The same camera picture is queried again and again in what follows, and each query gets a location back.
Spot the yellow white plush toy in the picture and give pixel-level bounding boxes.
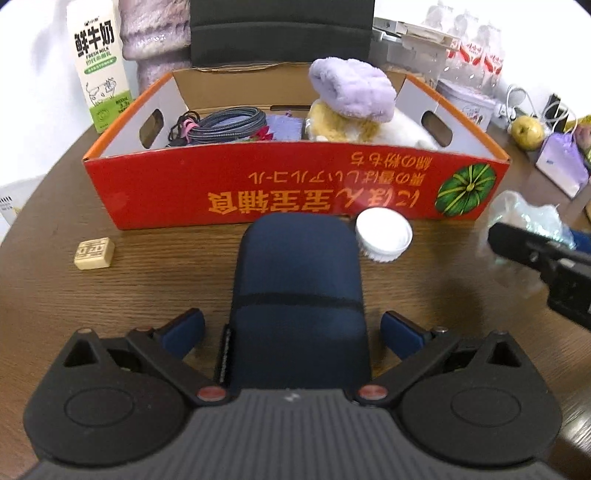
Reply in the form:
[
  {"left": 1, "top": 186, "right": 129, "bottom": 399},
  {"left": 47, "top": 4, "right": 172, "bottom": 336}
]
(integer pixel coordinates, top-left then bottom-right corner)
[{"left": 304, "top": 100, "right": 440, "bottom": 151}]

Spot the clear plastic bag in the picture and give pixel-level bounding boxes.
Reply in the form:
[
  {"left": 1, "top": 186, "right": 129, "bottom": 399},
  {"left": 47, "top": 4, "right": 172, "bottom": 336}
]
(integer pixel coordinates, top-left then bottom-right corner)
[{"left": 477, "top": 190, "right": 576, "bottom": 298}]

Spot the purple knitted cloth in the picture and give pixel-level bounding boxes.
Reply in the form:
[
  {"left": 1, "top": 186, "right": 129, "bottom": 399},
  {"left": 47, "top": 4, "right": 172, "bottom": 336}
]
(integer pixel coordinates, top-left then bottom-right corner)
[{"left": 266, "top": 114, "right": 304, "bottom": 142}]

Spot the white green milk carton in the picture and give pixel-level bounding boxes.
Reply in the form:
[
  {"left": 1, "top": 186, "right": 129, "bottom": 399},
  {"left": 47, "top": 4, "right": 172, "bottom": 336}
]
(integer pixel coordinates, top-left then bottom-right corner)
[{"left": 66, "top": 0, "right": 132, "bottom": 133}]

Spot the yellow green apple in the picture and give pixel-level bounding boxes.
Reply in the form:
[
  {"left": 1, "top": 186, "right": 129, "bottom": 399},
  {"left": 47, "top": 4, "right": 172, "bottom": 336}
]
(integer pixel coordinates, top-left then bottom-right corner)
[{"left": 510, "top": 115, "right": 546, "bottom": 151}]

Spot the water bottle right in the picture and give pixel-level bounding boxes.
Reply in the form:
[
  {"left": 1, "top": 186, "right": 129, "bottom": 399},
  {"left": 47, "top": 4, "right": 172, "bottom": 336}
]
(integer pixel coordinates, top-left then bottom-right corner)
[{"left": 480, "top": 25, "right": 504, "bottom": 93}]

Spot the lilac fluffy towel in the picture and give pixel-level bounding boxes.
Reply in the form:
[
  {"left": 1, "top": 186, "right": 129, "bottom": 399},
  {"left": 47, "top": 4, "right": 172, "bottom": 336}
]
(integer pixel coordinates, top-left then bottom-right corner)
[{"left": 308, "top": 57, "right": 397, "bottom": 123}]

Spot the dark blue case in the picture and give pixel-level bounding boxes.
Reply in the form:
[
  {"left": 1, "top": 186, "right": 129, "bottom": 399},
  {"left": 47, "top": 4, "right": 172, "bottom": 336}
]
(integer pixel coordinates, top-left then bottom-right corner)
[{"left": 216, "top": 213, "right": 372, "bottom": 392}]

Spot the purple tissue pack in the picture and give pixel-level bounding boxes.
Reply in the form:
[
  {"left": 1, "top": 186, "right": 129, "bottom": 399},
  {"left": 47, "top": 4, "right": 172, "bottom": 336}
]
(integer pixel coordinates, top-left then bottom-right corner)
[{"left": 535, "top": 133, "right": 589, "bottom": 199}]

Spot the grey braided cable coil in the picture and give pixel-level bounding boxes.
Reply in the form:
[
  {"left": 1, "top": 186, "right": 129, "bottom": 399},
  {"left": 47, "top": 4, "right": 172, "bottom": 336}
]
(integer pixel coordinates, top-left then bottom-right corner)
[{"left": 165, "top": 105, "right": 270, "bottom": 148}]

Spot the beige mahjong tile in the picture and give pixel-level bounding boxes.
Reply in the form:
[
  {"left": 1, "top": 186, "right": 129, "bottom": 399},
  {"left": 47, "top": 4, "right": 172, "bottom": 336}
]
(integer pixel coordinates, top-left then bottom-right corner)
[{"left": 73, "top": 237, "right": 115, "bottom": 270}]

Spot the white booklet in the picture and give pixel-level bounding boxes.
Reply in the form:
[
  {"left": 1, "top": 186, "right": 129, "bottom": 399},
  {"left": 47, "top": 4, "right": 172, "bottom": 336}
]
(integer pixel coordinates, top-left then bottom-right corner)
[{"left": 0, "top": 176, "right": 43, "bottom": 225}]

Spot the orange cardboard box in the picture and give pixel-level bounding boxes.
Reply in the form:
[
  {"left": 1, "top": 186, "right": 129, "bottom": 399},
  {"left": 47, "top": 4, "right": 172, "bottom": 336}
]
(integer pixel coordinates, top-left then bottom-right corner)
[{"left": 83, "top": 64, "right": 510, "bottom": 230}]

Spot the black paper bag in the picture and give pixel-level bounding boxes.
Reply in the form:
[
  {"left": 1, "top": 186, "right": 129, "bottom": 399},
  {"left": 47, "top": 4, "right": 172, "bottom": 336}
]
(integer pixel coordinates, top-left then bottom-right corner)
[{"left": 190, "top": 0, "right": 375, "bottom": 67}]

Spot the white cable bundle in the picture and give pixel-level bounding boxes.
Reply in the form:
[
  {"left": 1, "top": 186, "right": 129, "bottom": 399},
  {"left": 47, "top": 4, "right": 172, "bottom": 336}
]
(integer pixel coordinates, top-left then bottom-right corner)
[{"left": 493, "top": 85, "right": 578, "bottom": 133}]

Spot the red white fabric item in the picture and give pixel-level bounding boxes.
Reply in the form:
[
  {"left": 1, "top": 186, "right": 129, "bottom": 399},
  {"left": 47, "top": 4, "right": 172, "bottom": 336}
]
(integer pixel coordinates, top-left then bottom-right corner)
[{"left": 249, "top": 126, "right": 273, "bottom": 141}]

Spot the white plastic lid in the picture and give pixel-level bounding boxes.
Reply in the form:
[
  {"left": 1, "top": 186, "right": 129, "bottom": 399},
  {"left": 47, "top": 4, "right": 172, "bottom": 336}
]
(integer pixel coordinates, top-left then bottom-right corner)
[{"left": 355, "top": 207, "right": 414, "bottom": 263}]

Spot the white red flat box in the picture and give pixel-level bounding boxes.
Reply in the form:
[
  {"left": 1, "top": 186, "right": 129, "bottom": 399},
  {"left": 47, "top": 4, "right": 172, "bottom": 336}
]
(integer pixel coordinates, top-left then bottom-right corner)
[{"left": 397, "top": 22, "right": 460, "bottom": 49}]

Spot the purple ceramic vase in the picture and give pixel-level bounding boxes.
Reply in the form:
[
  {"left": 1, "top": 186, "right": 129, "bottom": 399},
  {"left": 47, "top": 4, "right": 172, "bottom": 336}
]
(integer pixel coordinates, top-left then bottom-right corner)
[{"left": 118, "top": 0, "right": 191, "bottom": 93}]

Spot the white decorated tin box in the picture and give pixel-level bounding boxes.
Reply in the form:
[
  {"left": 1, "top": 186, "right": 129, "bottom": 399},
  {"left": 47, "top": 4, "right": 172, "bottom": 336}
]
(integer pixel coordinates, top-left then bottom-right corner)
[{"left": 436, "top": 79, "right": 495, "bottom": 131}]

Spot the clear plastic food container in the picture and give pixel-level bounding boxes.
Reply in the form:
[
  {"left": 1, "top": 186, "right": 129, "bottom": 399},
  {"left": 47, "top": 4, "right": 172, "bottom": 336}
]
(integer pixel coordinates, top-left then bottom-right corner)
[{"left": 369, "top": 17, "right": 449, "bottom": 87}]

